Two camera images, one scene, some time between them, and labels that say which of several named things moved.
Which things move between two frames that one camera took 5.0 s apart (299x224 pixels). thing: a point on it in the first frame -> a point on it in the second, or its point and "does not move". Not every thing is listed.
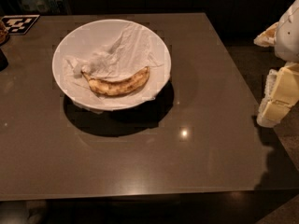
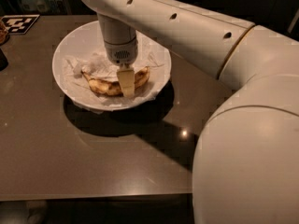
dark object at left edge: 4,63 does not move
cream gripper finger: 281,94 -> 127,80
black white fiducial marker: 18,24 does not move
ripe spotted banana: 107,88 does not move
